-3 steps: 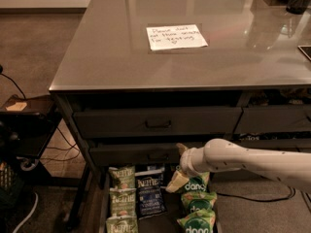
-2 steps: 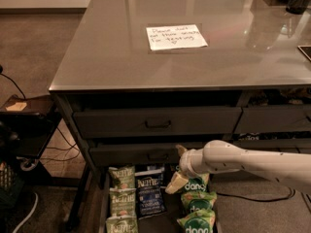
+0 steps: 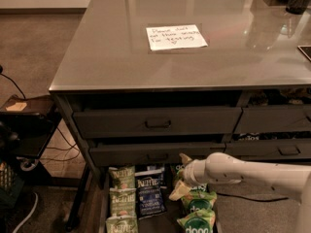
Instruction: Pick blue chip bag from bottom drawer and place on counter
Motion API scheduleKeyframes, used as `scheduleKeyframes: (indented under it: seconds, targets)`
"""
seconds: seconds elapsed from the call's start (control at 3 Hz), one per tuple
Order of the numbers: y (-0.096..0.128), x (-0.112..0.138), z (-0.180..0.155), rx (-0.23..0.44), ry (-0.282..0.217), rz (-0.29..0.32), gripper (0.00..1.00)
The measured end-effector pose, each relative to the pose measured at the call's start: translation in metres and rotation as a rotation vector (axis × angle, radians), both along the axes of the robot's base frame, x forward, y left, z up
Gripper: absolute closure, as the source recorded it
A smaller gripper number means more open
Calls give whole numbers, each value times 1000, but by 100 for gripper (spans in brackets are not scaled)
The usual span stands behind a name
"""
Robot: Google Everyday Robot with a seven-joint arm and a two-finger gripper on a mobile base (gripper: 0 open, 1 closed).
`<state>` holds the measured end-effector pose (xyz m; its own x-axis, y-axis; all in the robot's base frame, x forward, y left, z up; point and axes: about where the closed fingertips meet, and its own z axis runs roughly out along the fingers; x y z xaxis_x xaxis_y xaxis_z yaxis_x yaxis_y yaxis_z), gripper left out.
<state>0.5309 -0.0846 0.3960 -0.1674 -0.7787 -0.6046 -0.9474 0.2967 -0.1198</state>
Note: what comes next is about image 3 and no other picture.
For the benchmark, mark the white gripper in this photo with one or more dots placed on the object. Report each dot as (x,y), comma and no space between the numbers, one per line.
(190,173)

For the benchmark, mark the blue Kettle chip bag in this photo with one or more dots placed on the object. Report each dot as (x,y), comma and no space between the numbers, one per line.
(149,196)

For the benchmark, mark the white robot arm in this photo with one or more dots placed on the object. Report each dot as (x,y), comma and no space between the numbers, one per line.
(287,179)

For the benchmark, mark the green Dang bag top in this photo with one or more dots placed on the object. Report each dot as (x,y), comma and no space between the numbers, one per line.
(177,169)

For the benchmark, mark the green dang bag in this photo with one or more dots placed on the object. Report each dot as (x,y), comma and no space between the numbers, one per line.
(177,169)
(201,221)
(198,200)

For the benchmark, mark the middle left drawer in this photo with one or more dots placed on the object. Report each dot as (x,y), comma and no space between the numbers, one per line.
(111,155)

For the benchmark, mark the green Dang bag middle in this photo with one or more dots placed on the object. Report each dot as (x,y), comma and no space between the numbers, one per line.
(198,200)

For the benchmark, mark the green Dang bag bottom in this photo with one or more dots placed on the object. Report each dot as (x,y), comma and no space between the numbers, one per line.
(201,221)

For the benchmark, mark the top left drawer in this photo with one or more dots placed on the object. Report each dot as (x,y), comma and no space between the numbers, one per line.
(176,121)

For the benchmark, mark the green Kettle bag top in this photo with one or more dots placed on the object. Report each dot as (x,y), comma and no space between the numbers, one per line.
(123,177)

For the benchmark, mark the green kettle bag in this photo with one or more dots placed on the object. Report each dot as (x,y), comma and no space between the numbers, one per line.
(121,224)
(123,177)
(122,201)

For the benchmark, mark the green Kettle bag middle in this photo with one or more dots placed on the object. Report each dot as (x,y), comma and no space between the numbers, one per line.
(122,201)

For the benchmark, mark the middle right drawer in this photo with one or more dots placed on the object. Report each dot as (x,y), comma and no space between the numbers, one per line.
(268,150)

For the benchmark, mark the green Kettle bag bottom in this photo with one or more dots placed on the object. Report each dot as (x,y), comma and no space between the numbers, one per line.
(121,224)

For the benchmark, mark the grey drawer cabinet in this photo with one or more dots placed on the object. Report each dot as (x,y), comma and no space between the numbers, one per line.
(254,58)

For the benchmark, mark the top right drawer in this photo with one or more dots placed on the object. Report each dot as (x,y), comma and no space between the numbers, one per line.
(277,118)

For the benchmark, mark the white handwritten paper note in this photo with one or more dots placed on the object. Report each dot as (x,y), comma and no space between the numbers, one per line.
(175,37)

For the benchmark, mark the black side table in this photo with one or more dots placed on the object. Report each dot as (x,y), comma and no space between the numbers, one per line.
(27,125)

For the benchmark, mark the green crate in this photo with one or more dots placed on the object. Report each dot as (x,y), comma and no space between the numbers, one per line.
(11,185)

